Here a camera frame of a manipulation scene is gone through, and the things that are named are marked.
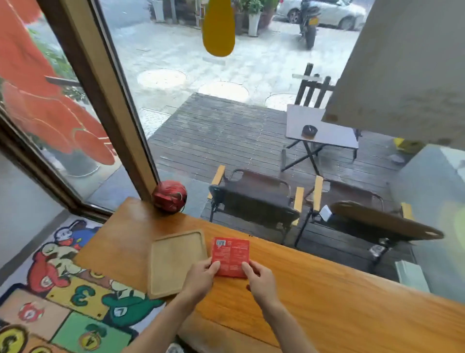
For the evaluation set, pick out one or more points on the person's right hand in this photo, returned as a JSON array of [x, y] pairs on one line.
[[262, 285]]

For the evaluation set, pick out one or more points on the person's left hand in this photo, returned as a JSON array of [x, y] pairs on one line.
[[198, 279]]

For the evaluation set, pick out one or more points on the person's right thumb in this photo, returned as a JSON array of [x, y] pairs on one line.
[[247, 270]]

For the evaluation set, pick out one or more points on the person's left thumb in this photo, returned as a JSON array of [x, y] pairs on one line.
[[214, 268]]

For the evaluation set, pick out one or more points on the red packet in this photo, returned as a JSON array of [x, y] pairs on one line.
[[230, 257]]

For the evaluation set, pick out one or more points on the person's left forearm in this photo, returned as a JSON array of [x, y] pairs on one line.
[[160, 325]]

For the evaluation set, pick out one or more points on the person's right forearm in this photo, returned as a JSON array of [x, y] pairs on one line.
[[287, 329]]

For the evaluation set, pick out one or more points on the light wooden tray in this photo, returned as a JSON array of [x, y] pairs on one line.
[[176, 262]]

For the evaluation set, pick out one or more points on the black folding camp chair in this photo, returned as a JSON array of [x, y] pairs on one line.
[[254, 203]]

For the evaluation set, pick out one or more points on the red round ornament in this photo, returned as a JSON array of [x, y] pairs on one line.
[[169, 196]]

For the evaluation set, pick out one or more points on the brown folding camp chair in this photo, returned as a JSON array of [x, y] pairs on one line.
[[348, 203]]

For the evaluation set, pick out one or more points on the dark wooden deck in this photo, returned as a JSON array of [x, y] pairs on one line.
[[254, 145]]

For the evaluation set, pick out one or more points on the black ashtray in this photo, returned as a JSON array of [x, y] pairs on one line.
[[309, 131]]

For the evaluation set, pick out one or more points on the colourful cartoon number rug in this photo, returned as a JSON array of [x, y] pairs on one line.
[[58, 291]]

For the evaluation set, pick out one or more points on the white folding outdoor table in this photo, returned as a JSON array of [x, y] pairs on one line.
[[319, 129]]

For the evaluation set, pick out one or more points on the black slatted wooden chair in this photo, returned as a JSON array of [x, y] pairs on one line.
[[313, 89]]

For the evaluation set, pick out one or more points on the yellow object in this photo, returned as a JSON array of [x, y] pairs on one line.
[[408, 145]]

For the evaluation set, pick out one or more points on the yellow oval window decal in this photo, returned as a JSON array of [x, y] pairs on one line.
[[218, 27]]

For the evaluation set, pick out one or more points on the red window decal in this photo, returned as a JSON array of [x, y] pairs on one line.
[[43, 91]]

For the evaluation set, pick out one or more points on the white planter with green plant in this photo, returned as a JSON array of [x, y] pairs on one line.
[[254, 16]]

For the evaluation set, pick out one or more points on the grey hanging board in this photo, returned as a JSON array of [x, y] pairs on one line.
[[403, 69]]

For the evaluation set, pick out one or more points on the parked black scooter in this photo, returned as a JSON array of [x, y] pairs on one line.
[[309, 20]]

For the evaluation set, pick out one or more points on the white tall planter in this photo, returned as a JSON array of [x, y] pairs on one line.
[[158, 10]]

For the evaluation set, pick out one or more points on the white parked car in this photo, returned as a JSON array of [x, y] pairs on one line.
[[327, 12]]

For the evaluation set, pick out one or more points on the brown wooden window frame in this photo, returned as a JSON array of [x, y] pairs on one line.
[[98, 101]]

